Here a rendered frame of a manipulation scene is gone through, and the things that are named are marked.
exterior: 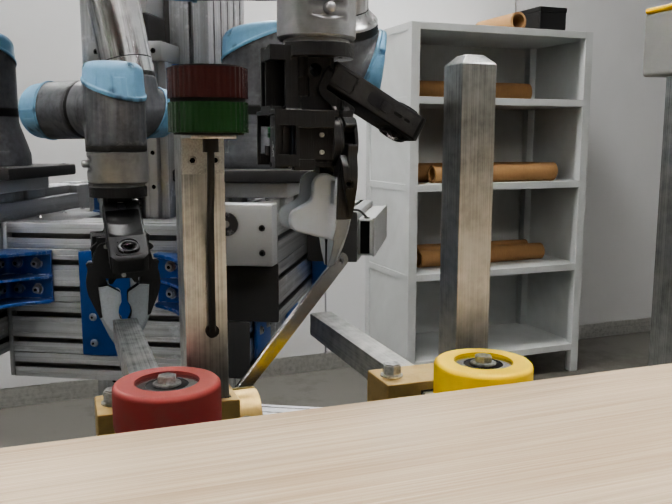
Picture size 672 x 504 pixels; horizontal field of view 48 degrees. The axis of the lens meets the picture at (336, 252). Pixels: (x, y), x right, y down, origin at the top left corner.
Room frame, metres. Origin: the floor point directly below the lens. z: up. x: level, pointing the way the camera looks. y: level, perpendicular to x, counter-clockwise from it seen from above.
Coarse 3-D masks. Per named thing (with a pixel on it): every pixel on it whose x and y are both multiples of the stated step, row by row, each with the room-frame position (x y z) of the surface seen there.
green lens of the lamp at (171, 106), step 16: (176, 112) 0.56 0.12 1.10; (192, 112) 0.55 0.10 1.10; (208, 112) 0.55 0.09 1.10; (224, 112) 0.55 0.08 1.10; (240, 112) 0.56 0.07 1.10; (176, 128) 0.56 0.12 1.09; (192, 128) 0.55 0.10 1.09; (208, 128) 0.55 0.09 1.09; (224, 128) 0.55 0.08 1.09; (240, 128) 0.56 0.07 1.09
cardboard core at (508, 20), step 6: (516, 12) 3.39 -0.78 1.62; (492, 18) 3.55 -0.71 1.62; (498, 18) 3.49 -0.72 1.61; (504, 18) 3.44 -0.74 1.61; (510, 18) 3.39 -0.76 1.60; (516, 18) 3.45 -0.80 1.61; (522, 18) 3.42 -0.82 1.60; (480, 24) 3.62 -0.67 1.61; (486, 24) 3.56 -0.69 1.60; (492, 24) 3.52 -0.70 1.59; (498, 24) 3.47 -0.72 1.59; (504, 24) 3.43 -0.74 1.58; (510, 24) 3.39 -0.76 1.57; (516, 24) 3.46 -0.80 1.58; (522, 24) 3.42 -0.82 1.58
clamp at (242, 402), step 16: (96, 400) 0.61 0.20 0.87; (224, 400) 0.61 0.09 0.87; (240, 400) 0.62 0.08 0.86; (256, 400) 0.62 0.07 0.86; (96, 416) 0.58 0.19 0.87; (112, 416) 0.57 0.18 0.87; (224, 416) 0.60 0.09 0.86; (240, 416) 0.61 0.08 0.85; (96, 432) 0.60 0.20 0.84; (112, 432) 0.57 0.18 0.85
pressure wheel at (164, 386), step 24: (120, 384) 0.54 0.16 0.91; (144, 384) 0.54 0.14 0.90; (168, 384) 0.54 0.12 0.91; (192, 384) 0.54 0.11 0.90; (216, 384) 0.54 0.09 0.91; (120, 408) 0.52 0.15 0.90; (144, 408) 0.51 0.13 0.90; (168, 408) 0.51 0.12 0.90; (192, 408) 0.51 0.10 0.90; (216, 408) 0.53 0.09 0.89; (120, 432) 0.52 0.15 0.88
